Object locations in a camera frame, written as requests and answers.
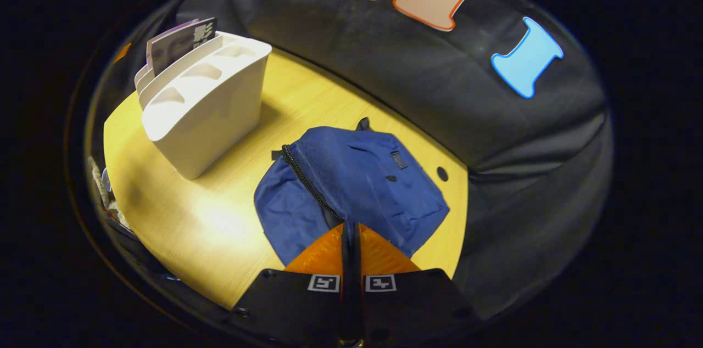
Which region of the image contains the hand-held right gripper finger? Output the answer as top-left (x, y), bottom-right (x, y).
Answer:
top-left (230, 222), bottom-right (352, 344)
top-left (352, 222), bottom-right (482, 344)

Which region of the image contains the white plastic bookshelf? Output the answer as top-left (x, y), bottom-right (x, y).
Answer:
top-left (133, 32), bottom-right (273, 181)

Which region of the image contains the black portrait cover book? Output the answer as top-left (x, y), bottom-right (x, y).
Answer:
top-left (149, 18), bottom-right (218, 77)

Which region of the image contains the black backdrop cloth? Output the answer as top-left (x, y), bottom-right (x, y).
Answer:
top-left (176, 0), bottom-right (613, 316)

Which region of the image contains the pink book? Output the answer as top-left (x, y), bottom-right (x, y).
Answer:
top-left (145, 19), bottom-right (199, 71)

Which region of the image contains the blue schoolbag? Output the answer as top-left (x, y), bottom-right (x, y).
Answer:
top-left (254, 117), bottom-right (451, 266)

